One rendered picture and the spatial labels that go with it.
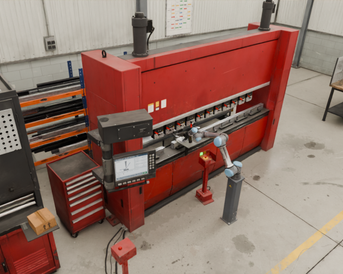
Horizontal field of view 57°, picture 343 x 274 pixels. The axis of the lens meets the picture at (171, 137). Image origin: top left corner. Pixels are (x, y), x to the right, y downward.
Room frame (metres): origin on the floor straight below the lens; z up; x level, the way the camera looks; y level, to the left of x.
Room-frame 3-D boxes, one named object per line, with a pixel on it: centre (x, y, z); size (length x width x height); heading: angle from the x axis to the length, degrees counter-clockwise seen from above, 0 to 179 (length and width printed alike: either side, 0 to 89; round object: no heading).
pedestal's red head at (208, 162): (3.83, -0.54, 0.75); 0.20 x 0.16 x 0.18; 123
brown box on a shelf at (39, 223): (2.19, 1.26, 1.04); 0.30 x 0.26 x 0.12; 128
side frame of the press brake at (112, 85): (3.44, 0.72, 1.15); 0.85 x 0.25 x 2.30; 42
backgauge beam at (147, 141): (4.46, -0.21, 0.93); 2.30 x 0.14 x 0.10; 132
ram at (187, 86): (4.41, -0.60, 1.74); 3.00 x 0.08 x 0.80; 132
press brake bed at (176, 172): (4.38, -0.63, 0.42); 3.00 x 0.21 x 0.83; 132
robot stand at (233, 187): (3.37, -0.87, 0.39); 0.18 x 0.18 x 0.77; 38
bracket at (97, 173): (2.89, 0.66, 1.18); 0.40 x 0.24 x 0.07; 132
